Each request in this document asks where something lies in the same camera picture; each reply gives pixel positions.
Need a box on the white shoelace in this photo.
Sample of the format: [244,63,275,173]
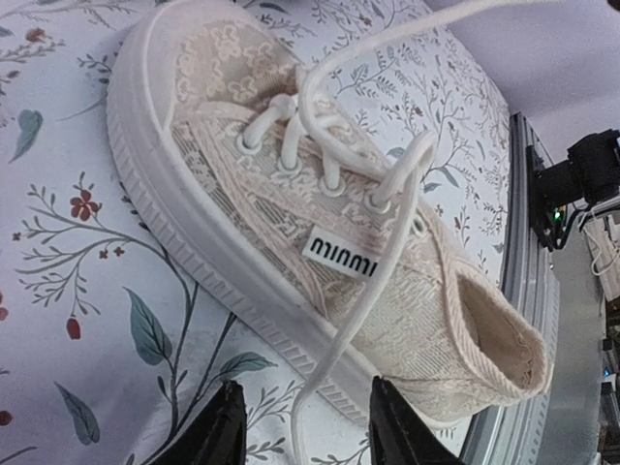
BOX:
[237,1,519,463]

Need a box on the aluminium front rail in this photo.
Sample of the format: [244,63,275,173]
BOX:
[457,110,620,465]

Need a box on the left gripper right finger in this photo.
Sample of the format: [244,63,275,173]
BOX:
[368,376,463,465]

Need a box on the floral patterned table mat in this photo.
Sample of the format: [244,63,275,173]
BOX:
[1,1,510,464]

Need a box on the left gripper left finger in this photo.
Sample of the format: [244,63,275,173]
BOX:
[171,381,247,465]

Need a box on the cream lace sneaker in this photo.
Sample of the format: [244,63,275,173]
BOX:
[105,0,556,430]

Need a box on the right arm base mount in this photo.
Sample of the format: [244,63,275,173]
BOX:
[525,129,619,252]

